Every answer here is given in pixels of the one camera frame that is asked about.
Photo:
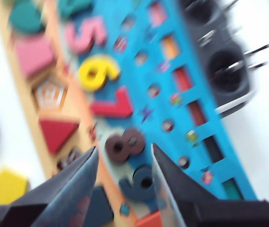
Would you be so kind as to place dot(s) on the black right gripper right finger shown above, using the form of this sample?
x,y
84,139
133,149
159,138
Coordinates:
x,y
195,198

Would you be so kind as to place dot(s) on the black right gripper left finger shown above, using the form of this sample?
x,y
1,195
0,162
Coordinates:
x,y
61,198

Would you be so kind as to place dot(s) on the dark blue square block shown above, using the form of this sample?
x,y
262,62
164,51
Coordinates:
x,y
102,208

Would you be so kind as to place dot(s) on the orange number ten piece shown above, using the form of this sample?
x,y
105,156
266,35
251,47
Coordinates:
x,y
148,220

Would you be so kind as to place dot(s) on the yellow pentagon shape piece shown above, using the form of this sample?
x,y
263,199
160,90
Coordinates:
x,y
6,186

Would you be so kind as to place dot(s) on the dark blue number nine piece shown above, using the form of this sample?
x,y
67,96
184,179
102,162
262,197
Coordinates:
x,y
134,191

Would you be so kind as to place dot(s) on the red triangle shape piece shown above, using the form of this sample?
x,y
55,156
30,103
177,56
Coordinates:
x,y
56,134

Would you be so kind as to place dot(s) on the brown number eight piece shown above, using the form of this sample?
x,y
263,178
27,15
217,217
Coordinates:
x,y
115,154

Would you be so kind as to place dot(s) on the colourful wooden puzzle board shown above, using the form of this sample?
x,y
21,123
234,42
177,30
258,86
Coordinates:
x,y
165,104

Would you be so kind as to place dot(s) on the red number seven piece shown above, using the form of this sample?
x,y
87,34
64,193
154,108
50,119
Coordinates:
x,y
113,108

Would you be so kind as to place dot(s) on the yellow number six piece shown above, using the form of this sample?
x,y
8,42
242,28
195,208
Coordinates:
x,y
94,80

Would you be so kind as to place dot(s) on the grey radio remote controller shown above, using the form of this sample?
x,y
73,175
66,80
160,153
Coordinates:
x,y
224,71

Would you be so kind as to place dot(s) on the pink rectangle shape piece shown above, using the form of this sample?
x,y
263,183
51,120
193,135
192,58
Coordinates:
x,y
33,56

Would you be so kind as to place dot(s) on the pink number five piece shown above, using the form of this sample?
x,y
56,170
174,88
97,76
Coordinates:
x,y
82,37

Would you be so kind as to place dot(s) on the teal round block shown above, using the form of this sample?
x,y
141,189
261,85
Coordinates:
x,y
25,17

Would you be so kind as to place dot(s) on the teal number four piece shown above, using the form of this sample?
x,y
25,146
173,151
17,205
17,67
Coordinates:
x,y
75,8

